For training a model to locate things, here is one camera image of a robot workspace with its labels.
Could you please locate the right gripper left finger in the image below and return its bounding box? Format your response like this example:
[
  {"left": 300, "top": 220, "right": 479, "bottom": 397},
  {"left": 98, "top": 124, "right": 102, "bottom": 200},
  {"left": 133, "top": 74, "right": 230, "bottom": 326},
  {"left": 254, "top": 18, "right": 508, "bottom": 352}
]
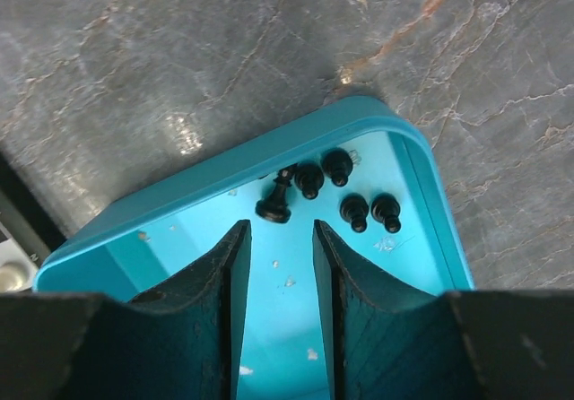
[{"left": 1, "top": 220, "right": 251, "bottom": 399}]

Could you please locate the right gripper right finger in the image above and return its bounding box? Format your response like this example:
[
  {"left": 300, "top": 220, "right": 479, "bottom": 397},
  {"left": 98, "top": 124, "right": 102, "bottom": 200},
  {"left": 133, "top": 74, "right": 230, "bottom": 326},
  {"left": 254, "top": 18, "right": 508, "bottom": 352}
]
[{"left": 313, "top": 221, "right": 573, "bottom": 399}]

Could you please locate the black white chess board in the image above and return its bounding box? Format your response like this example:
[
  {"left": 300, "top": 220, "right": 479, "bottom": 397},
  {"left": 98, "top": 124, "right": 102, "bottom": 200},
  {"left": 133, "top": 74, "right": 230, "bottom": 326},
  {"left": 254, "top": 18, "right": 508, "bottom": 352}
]
[{"left": 1, "top": 158, "right": 65, "bottom": 291}]

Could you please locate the black pawn in bin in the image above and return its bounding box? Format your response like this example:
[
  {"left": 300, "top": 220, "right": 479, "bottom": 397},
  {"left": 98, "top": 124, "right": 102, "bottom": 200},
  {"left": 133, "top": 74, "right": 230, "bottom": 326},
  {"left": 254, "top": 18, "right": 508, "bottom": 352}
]
[
  {"left": 321, "top": 148, "right": 353, "bottom": 187},
  {"left": 370, "top": 193, "right": 401, "bottom": 234},
  {"left": 339, "top": 194, "right": 369, "bottom": 233},
  {"left": 294, "top": 162, "right": 324, "bottom": 200}
]

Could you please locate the black king in bin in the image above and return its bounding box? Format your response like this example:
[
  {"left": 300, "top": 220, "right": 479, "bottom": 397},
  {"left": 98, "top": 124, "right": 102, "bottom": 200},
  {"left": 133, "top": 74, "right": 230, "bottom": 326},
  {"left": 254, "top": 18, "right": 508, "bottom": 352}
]
[{"left": 255, "top": 166, "right": 294, "bottom": 224}]

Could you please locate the blue plastic bin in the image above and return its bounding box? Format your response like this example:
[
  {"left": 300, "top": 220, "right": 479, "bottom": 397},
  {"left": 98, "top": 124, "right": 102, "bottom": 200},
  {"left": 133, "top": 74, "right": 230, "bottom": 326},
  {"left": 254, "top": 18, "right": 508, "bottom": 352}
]
[{"left": 33, "top": 96, "right": 474, "bottom": 399}]

